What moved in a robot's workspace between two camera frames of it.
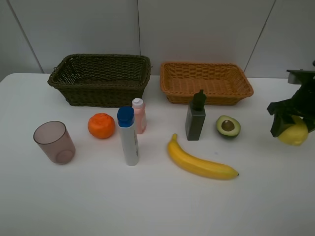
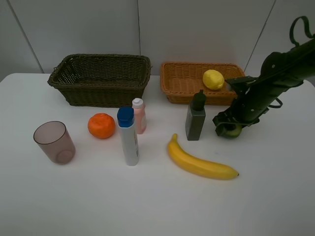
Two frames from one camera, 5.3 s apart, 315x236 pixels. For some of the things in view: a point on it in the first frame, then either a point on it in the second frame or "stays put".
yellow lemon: x=296 y=134 -> x=213 y=79
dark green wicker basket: x=102 y=80 stays put
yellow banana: x=204 y=168 stays put
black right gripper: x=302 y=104 -> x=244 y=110
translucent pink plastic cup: x=53 y=137 stays put
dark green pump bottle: x=196 y=116 stays put
